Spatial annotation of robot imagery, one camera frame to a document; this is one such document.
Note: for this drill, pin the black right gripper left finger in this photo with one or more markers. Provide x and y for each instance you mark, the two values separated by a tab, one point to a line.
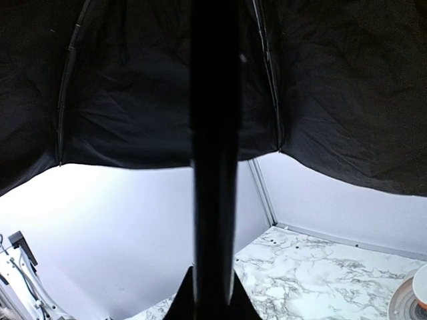
182	306

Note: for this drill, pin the beige folding umbrella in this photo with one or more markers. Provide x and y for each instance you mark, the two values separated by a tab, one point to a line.
340	86

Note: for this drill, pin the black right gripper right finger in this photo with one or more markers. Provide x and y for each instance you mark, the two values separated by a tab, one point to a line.
241	307

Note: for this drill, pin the left aluminium frame post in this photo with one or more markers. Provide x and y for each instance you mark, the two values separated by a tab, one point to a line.
262	192

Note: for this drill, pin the orange white bowl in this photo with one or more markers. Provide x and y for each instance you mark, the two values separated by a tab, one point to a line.
419	286

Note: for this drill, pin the grey ringed plate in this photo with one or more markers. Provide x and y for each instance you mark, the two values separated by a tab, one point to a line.
403	304

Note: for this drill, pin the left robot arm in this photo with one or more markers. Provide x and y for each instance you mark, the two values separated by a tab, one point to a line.
19	273

